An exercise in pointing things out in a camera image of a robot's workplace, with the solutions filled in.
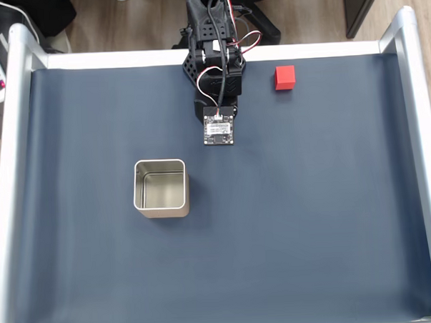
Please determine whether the red cube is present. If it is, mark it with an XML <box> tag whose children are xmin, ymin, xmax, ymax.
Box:
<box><xmin>274</xmin><ymin>64</ymin><xmax>297</xmax><ymax>92</ymax></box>

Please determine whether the square metal tin container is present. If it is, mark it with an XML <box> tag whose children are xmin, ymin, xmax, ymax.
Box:
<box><xmin>130</xmin><ymin>157</ymin><xmax>192</xmax><ymax>221</ymax></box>

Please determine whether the dark blue table mat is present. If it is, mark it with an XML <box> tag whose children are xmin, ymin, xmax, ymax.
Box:
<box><xmin>2</xmin><ymin>51</ymin><xmax>431</xmax><ymax>323</ymax></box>

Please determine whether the black cabinet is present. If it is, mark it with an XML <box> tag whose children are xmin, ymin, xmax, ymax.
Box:
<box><xmin>343</xmin><ymin>0</ymin><xmax>388</xmax><ymax>40</ymax></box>

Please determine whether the white round bin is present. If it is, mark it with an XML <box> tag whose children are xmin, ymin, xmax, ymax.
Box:
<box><xmin>44</xmin><ymin>31</ymin><xmax>73</xmax><ymax>55</ymax></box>

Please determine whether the black bag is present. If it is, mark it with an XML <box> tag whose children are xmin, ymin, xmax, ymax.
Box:
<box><xmin>0</xmin><ymin>0</ymin><xmax>79</xmax><ymax>41</ymax></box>

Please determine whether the black camera cable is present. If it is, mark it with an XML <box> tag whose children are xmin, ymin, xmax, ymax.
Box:
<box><xmin>193</xmin><ymin>0</ymin><xmax>232</xmax><ymax>117</ymax></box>

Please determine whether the black camera circuit board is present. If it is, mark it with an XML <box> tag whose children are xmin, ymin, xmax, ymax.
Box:
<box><xmin>201</xmin><ymin>104</ymin><xmax>238</xmax><ymax>148</ymax></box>

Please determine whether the red white servo wire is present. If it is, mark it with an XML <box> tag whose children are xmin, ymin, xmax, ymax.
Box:
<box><xmin>229</xmin><ymin>0</ymin><xmax>264</xmax><ymax>58</ymax></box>

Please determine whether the silver aluminium table frame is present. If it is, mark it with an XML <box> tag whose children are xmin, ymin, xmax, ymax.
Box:
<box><xmin>0</xmin><ymin>4</ymin><xmax>431</xmax><ymax>323</ymax></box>

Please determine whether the white cable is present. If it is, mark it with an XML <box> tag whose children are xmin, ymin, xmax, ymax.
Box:
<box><xmin>0</xmin><ymin>0</ymin><xmax>41</xmax><ymax>46</ymax></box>

